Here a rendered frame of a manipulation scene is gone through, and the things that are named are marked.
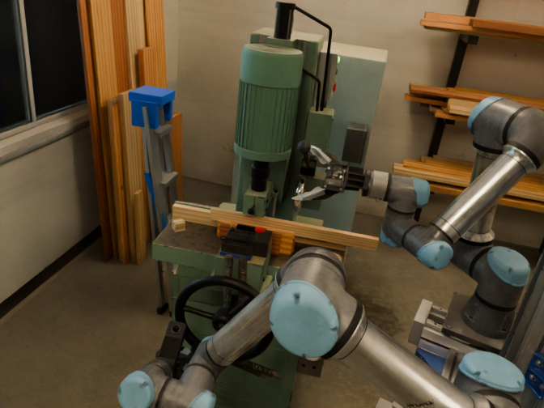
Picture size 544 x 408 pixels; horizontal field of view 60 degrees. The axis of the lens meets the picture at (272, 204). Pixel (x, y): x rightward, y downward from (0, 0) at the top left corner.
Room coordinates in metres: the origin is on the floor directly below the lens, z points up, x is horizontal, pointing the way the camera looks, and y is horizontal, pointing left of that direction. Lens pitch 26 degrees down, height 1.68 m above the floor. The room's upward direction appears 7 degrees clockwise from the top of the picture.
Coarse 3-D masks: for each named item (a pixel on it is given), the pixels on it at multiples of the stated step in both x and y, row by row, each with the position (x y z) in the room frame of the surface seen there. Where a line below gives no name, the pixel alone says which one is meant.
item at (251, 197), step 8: (272, 184) 1.44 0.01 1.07; (248, 192) 1.35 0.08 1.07; (256, 192) 1.36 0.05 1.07; (264, 192) 1.37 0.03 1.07; (248, 200) 1.33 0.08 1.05; (256, 200) 1.33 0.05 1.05; (264, 200) 1.32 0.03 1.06; (248, 208) 1.33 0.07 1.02; (256, 208) 1.33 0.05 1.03; (264, 208) 1.33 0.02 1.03
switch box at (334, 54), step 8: (320, 56) 1.63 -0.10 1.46; (336, 56) 1.62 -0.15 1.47; (320, 64) 1.63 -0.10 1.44; (336, 64) 1.63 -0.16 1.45; (320, 72) 1.63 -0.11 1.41; (328, 72) 1.63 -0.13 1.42; (328, 80) 1.63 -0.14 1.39; (328, 88) 1.63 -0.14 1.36; (320, 96) 1.63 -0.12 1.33; (328, 96) 1.62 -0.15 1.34
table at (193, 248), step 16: (192, 224) 1.40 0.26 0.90; (160, 240) 1.27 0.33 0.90; (176, 240) 1.28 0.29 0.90; (192, 240) 1.30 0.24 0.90; (208, 240) 1.31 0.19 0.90; (160, 256) 1.25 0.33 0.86; (176, 256) 1.24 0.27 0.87; (192, 256) 1.23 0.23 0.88; (208, 256) 1.23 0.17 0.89; (272, 256) 1.26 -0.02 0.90; (288, 256) 1.27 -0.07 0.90; (272, 272) 1.20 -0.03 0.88; (208, 288) 1.13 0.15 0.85
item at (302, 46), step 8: (264, 40) 1.55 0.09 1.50; (296, 40) 1.54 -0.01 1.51; (304, 40) 1.53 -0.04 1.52; (296, 48) 1.54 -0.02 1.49; (304, 48) 1.53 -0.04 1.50; (304, 56) 1.53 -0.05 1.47; (296, 112) 1.53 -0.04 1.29; (296, 120) 1.54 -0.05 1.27; (288, 168) 1.53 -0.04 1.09; (288, 176) 1.53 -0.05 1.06
